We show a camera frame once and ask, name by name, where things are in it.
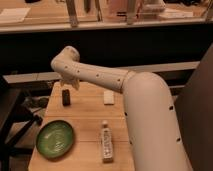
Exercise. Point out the metal frame post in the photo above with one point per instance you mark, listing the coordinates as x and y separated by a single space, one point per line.
72 13
130 11

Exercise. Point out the metal frame post left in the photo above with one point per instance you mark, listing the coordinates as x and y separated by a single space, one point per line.
72 13

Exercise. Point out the black chair left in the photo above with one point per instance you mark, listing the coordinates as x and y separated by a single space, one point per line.
12 111

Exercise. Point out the green ceramic plate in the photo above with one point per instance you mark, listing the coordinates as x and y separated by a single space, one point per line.
55 139

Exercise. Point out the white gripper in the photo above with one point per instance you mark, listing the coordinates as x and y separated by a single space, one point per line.
71 81

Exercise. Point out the metal frame post right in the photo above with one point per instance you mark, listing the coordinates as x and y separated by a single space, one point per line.
130 11

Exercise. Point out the white tube with cap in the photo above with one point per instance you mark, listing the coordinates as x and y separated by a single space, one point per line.
106 142

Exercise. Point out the white paper sheet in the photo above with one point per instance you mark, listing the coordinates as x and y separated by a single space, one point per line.
13 15

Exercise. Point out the black eraser block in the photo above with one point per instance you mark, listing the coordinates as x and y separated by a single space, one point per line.
66 97

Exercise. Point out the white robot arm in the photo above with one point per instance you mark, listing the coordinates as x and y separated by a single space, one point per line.
151 118

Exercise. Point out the white rectangular block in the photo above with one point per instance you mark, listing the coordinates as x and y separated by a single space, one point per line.
108 97

